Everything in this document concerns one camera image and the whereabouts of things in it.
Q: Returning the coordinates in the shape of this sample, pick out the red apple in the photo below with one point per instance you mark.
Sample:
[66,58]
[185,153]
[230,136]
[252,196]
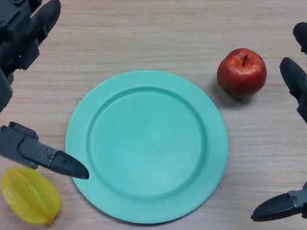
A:
[240,76]

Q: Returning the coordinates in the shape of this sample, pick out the yellow starfruit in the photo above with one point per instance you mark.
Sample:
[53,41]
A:
[29,197]

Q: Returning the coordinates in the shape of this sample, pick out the green round plate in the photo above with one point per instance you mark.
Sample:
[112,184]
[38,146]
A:
[148,149]

